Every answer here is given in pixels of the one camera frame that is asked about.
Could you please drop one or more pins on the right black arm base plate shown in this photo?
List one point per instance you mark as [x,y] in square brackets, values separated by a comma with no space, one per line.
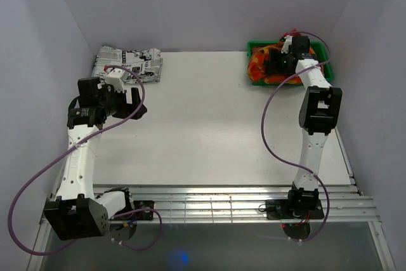
[281,209]

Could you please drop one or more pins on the folded newspaper print trousers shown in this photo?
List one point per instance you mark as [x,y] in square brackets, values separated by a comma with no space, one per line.
[146,63]

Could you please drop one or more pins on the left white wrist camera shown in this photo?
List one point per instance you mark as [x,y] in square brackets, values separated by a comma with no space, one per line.
[116,78]

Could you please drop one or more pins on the orange camouflage trousers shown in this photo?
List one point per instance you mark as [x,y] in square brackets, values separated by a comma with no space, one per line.
[258,53]

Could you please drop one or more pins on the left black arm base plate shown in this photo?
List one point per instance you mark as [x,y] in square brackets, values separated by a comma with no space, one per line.
[145,214]

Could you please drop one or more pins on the aluminium rail frame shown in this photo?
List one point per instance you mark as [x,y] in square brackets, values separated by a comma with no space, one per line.
[202,175]

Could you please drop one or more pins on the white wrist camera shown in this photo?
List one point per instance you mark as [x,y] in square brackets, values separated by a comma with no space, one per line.
[116,78]
[287,41]

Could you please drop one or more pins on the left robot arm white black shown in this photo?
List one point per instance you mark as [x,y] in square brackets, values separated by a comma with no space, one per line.
[76,212]

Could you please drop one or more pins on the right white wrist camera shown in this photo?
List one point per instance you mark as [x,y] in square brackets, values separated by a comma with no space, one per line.
[287,41]

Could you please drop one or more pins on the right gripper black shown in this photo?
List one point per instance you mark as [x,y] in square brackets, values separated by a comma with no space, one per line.
[276,56]

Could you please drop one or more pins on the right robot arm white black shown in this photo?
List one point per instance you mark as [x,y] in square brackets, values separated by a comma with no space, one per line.
[318,116]

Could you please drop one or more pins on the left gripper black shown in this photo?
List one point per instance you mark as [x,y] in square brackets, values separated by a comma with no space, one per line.
[127,109]

